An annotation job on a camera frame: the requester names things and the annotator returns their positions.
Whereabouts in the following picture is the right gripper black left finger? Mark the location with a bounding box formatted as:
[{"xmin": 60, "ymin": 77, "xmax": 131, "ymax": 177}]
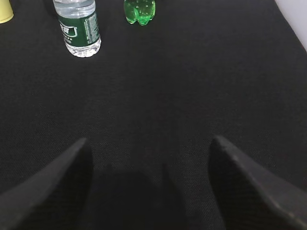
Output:
[{"xmin": 0, "ymin": 138, "xmax": 93, "ymax": 230}]

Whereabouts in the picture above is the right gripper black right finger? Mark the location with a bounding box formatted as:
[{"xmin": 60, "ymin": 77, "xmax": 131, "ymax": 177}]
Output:
[{"xmin": 209, "ymin": 136, "xmax": 307, "ymax": 230}]

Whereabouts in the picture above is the clear water bottle green label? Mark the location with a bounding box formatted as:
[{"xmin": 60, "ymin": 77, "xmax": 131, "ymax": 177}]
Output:
[{"xmin": 53, "ymin": 0, "xmax": 101, "ymax": 58}]

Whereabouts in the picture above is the yellow paper cup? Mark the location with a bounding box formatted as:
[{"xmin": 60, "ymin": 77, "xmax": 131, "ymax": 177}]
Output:
[{"xmin": 0, "ymin": 0, "xmax": 14, "ymax": 23}]

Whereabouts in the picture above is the black table cloth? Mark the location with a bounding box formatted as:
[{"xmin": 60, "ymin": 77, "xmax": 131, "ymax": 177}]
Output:
[{"xmin": 0, "ymin": 0, "xmax": 307, "ymax": 230}]

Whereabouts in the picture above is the green soda bottle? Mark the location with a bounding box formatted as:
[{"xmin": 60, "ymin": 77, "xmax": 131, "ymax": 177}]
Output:
[{"xmin": 123, "ymin": 0, "xmax": 156, "ymax": 26}]

